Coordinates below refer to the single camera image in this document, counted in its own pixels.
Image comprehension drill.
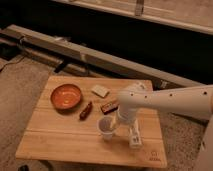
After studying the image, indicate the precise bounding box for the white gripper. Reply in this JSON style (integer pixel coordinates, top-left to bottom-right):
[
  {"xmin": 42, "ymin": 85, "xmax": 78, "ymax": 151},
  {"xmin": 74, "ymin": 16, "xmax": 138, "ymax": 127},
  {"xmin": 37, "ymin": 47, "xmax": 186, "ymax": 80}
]
[{"xmin": 110, "ymin": 106, "xmax": 137, "ymax": 130}]

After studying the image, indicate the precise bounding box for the white ceramic cup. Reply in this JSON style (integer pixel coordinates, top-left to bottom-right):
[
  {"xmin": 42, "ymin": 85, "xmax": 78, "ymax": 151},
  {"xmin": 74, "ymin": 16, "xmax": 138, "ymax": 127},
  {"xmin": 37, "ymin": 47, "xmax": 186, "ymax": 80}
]
[{"xmin": 97, "ymin": 116, "xmax": 114, "ymax": 140}]

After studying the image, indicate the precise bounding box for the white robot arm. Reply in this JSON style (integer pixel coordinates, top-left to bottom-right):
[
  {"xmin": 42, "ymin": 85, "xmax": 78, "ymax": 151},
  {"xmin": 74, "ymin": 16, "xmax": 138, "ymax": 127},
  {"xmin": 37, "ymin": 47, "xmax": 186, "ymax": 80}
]
[{"xmin": 110, "ymin": 83, "xmax": 213, "ymax": 130}]

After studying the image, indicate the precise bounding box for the orange ceramic bowl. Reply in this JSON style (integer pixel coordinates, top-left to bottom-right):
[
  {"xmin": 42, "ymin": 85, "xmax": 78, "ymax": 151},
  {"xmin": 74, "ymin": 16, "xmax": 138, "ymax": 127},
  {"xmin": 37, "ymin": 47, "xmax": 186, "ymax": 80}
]
[{"xmin": 50, "ymin": 84, "xmax": 82, "ymax": 110}]

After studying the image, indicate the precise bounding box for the brown chocolate bar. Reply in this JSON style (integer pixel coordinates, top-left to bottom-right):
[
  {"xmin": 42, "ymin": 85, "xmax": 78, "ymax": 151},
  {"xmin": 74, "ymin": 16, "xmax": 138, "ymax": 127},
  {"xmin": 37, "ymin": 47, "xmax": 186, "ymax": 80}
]
[{"xmin": 101, "ymin": 101, "xmax": 119, "ymax": 114}]

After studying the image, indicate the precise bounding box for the white tube bottle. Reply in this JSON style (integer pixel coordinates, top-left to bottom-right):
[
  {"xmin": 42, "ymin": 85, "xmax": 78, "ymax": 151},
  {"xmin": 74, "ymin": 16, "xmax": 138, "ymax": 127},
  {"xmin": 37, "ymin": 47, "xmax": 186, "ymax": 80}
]
[{"xmin": 129, "ymin": 121, "xmax": 142, "ymax": 149}]

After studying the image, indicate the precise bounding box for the red-brown snack bar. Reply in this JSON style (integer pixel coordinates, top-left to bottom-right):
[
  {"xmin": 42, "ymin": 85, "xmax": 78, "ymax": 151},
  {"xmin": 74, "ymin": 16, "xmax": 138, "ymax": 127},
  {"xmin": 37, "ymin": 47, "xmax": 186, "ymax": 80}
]
[{"xmin": 79, "ymin": 102, "xmax": 92, "ymax": 120}]

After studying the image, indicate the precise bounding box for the wooden table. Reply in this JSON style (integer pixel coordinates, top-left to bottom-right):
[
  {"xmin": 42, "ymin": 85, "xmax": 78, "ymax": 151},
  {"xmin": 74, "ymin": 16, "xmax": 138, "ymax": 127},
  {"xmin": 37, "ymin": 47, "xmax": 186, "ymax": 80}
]
[{"xmin": 16, "ymin": 76, "xmax": 167, "ymax": 168}]

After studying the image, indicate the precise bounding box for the grey metal rail beam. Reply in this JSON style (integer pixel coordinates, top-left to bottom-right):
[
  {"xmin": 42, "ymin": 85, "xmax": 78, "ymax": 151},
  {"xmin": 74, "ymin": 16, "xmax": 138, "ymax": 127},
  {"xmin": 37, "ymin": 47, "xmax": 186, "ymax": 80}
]
[{"xmin": 0, "ymin": 25, "xmax": 203, "ymax": 88}]

